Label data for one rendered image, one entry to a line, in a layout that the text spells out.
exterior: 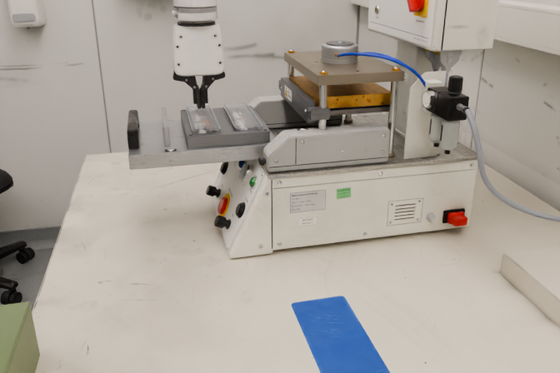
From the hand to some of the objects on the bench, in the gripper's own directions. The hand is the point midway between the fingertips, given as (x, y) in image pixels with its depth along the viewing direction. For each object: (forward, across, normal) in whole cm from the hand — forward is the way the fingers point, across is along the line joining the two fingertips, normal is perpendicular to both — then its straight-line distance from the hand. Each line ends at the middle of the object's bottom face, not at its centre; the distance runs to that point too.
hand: (200, 97), depth 112 cm
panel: (+29, -2, 0) cm, 29 cm away
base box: (+30, -30, +2) cm, 42 cm away
